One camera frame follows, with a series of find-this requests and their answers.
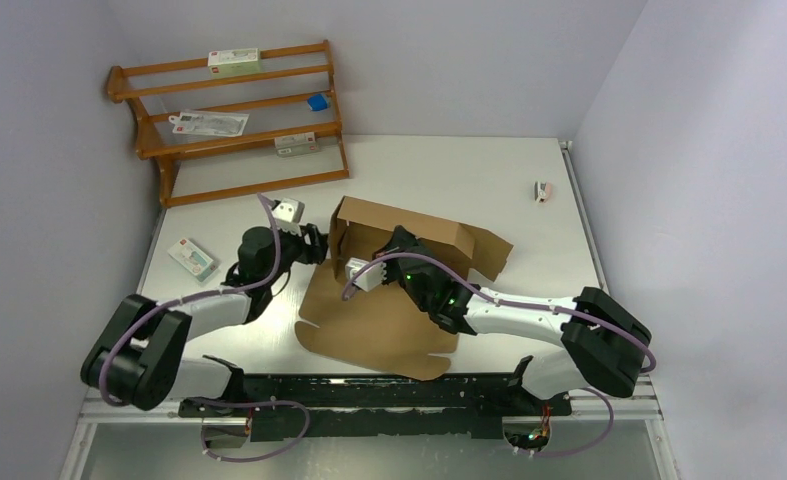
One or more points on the white green box top shelf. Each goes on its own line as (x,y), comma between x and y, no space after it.
(234,62)

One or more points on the clear plastic package on shelf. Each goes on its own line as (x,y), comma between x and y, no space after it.
(208,123)

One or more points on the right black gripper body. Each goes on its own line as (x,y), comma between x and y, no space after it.
(394,274)

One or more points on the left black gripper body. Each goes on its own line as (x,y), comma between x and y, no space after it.
(292,248)

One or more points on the small pink white object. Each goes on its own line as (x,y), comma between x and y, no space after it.
(543,191)

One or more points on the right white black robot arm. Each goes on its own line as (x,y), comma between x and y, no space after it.
(598,343)

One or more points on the white box lower shelf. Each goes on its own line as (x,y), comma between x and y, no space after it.
(296,144)

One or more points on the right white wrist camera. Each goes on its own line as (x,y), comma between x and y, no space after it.
(364,275)

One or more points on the aluminium frame rail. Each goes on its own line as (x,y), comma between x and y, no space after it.
(601,439)

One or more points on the small blue object on shelf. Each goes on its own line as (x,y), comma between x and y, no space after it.
(318,102)

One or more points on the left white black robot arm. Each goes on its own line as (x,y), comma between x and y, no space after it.
(139,358)

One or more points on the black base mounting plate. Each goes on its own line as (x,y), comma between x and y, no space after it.
(368,406)

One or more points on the brown cardboard box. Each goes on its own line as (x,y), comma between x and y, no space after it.
(382,330)

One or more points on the orange wooden shelf rack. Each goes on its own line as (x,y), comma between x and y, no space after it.
(276,108)

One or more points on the white green box on table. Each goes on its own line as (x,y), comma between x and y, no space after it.
(199,264)

